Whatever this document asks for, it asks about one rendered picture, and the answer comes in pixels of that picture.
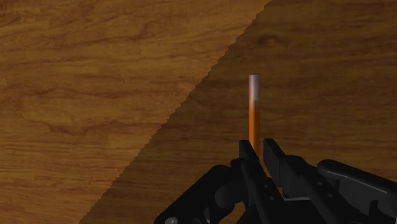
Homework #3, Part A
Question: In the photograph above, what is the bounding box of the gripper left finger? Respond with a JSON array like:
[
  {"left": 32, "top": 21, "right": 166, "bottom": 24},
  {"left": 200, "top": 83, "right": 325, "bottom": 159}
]
[{"left": 153, "top": 139, "right": 283, "bottom": 224}]

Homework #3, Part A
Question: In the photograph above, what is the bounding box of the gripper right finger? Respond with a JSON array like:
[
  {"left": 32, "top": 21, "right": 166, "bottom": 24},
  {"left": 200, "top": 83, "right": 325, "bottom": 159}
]
[{"left": 263, "top": 138, "right": 397, "bottom": 224}]

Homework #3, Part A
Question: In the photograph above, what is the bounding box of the orange pencil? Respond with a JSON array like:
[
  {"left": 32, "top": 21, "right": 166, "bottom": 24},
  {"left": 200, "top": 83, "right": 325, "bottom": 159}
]
[{"left": 248, "top": 73, "right": 261, "bottom": 157}]

